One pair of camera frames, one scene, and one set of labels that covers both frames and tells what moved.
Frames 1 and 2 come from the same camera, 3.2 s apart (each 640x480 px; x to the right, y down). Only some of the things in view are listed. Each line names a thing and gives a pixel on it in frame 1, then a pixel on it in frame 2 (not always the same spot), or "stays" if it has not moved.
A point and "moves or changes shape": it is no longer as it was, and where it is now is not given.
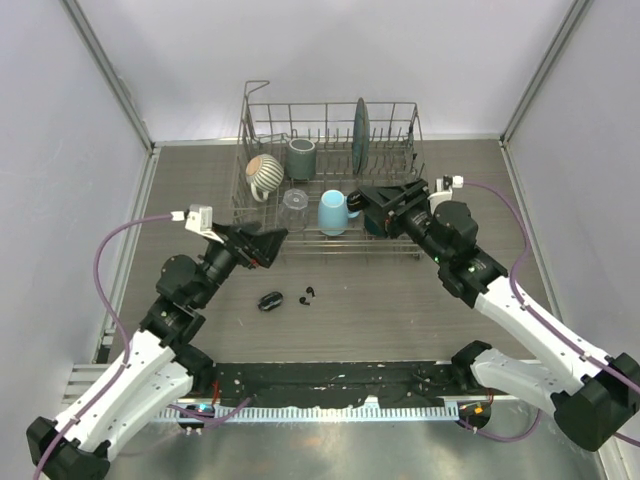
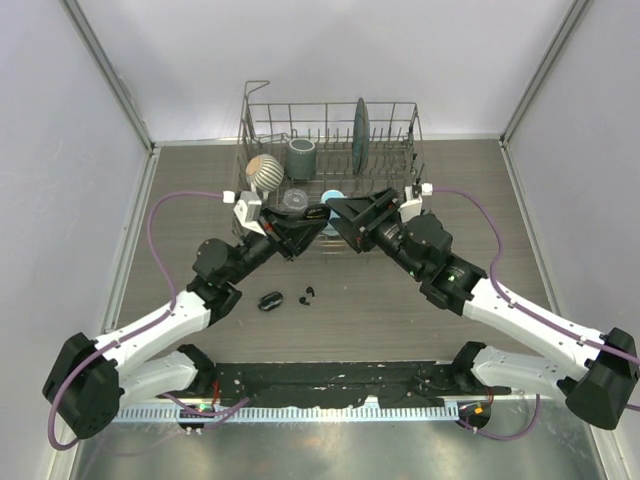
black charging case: (355, 201) moves or changes shape
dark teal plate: (361, 138) stays
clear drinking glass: (292, 212) stays
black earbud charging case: (270, 300) stays
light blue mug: (333, 213) stays
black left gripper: (262, 245) → (289, 232)
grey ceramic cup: (301, 158) stays
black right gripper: (384, 203) → (353, 226)
